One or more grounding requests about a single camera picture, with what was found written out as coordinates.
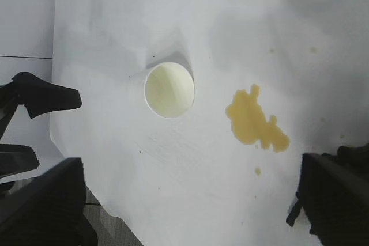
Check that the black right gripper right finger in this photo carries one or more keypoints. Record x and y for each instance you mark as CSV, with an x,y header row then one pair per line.
x,y
340,200

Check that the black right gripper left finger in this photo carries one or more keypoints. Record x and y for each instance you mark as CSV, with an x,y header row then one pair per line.
x,y
46,208

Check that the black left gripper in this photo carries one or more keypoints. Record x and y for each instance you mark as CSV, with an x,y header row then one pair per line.
x,y
8,105

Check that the white paper cup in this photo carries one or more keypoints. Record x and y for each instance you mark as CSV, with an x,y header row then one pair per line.
x,y
170,93

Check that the small yellow liquid droplet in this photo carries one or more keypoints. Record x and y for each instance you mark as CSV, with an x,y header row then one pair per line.
x,y
258,171

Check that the yellow liquid spill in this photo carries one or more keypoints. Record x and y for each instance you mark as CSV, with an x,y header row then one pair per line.
x,y
253,119

